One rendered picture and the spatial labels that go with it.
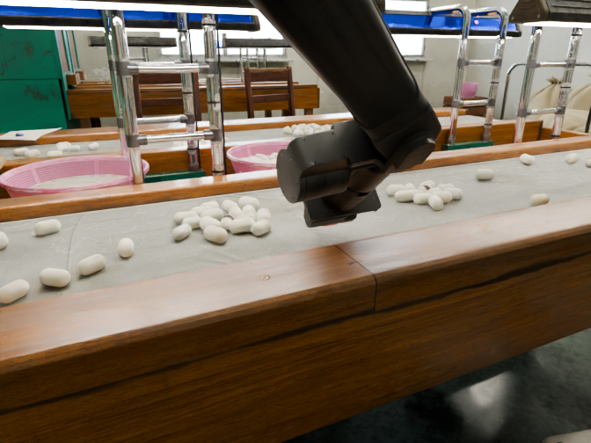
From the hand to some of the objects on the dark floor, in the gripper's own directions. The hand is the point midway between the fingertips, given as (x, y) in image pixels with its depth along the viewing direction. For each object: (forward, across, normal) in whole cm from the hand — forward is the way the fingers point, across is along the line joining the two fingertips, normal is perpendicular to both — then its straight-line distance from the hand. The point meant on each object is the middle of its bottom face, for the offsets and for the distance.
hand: (316, 217), depth 63 cm
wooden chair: (+229, +10, +97) cm, 249 cm away
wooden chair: (+231, +90, +96) cm, 266 cm away
